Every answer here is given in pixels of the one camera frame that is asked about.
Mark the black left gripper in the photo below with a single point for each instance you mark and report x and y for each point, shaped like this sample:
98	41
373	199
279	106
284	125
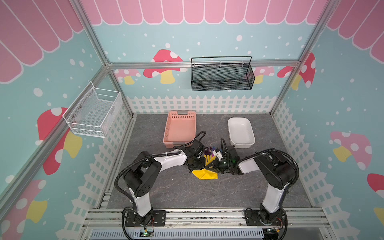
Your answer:
202	166

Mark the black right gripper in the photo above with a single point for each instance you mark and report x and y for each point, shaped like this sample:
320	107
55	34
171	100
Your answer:
221	163

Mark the yellow paper napkin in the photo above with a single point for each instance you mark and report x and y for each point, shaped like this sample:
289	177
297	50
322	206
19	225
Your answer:
206	174

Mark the purple metal spoon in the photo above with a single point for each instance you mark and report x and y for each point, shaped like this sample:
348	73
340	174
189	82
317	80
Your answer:
207	151

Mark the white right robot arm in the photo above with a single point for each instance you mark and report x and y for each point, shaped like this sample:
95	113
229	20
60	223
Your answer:
280	171

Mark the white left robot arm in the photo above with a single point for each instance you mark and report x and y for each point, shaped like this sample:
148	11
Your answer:
137	179

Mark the white plastic tub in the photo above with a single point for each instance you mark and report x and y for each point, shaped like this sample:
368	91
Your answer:
241	133

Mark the pink perforated plastic basket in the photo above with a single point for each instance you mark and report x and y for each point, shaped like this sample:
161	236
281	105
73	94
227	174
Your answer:
180	128

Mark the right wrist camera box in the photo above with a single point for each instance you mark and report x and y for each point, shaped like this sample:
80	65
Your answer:
227	154

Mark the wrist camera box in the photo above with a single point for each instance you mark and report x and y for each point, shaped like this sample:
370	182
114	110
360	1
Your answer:
227	154
196	148

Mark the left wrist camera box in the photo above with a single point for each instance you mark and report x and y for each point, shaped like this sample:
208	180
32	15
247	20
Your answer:
196	148

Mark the black mesh wall basket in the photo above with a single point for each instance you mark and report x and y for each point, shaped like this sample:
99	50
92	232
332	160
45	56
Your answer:
228	73

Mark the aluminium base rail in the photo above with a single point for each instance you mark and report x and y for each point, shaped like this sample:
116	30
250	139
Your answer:
209	224

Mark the white wire wall basket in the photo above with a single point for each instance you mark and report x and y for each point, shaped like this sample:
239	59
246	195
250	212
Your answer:
93	112

